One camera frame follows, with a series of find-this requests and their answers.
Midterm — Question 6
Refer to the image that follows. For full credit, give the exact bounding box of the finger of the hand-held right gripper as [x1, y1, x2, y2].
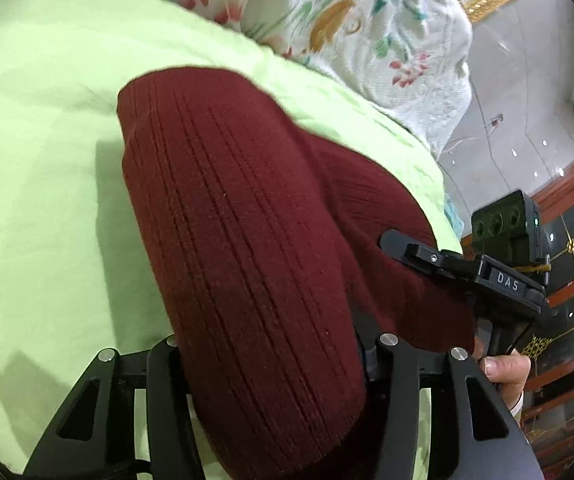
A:
[379, 229, 480, 287]

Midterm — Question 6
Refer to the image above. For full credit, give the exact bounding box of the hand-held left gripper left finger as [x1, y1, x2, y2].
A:
[26, 334, 205, 480]

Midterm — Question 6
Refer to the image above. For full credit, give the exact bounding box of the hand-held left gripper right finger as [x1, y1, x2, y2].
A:
[353, 331, 544, 480]

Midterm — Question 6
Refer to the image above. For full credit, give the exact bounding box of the maroon hooded knit sweater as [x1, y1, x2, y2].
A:
[117, 64, 477, 480]

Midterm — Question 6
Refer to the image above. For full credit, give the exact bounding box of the person's right hand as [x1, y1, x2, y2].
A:
[473, 337, 531, 413]

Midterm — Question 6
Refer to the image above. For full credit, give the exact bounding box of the light blue floral sheet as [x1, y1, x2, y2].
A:
[441, 192, 464, 251]

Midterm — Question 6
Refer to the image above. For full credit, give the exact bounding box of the dark wooden cabinet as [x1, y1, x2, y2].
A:
[514, 149, 574, 473]

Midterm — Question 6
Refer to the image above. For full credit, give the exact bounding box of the white floral quilt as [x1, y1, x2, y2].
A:
[126, 0, 474, 157]

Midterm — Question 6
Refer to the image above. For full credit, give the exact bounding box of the light green bed sheet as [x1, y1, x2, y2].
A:
[0, 0, 464, 480]

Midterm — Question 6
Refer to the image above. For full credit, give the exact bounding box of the thin wall cable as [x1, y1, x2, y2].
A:
[444, 96, 507, 162]

